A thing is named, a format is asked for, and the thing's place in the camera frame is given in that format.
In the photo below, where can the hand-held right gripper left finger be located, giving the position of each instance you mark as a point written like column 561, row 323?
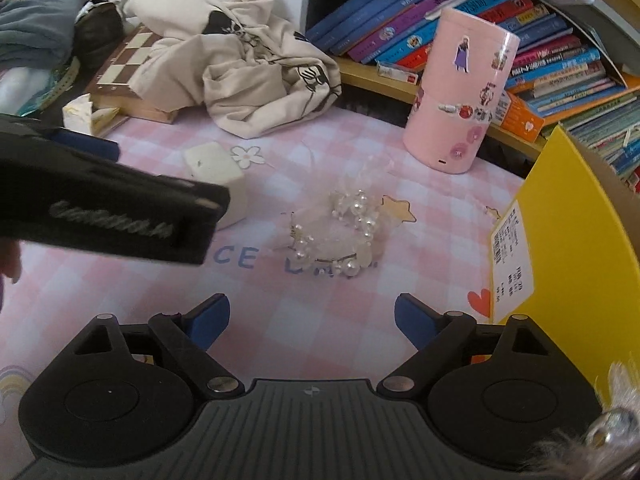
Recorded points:
column 210, row 322

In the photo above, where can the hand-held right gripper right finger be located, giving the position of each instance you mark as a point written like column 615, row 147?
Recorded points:
column 415, row 320

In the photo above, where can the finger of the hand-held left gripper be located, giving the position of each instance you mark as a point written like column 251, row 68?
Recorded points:
column 90, row 145

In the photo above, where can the pearl hair accessory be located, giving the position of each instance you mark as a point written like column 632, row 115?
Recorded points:
column 340, row 240

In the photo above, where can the white cube block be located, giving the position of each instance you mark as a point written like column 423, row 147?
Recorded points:
column 215, row 165

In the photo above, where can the yellow cardboard box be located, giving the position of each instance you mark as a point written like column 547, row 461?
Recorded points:
column 590, row 260

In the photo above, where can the person's left hand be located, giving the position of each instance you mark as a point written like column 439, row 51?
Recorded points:
column 10, row 265

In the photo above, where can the cream torn foam piece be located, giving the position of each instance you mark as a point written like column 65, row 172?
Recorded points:
column 85, row 115

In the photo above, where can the iridescent plastic wrap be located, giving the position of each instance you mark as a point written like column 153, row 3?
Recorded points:
column 47, row 90

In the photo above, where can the wooden chessboard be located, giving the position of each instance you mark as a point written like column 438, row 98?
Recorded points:
column 125, row 80

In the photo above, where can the pink checkered desk mat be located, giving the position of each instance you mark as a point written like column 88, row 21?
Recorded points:
column 300, row 310

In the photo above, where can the dark brown bag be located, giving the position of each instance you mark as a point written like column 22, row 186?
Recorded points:
column 100, row 25

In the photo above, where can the folded grey cloth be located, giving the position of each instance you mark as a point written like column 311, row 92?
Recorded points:
column 30, row 30

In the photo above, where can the beige cloth bag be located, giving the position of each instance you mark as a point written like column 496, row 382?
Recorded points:
column 235, row 60

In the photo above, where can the furry beige sleeve cuff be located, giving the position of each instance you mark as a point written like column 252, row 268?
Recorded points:
column 595, row 435

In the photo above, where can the pink cylinder with stickers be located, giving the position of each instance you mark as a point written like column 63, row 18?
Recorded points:
column 460, row 100

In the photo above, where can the wooden shelf board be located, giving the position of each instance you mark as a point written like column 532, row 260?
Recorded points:
column 370, row 80

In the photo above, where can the small red and white box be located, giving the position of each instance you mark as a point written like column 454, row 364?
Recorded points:
column 397, row 72

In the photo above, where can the row of colourful books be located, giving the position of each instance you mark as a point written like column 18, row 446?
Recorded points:
column 550, row 60

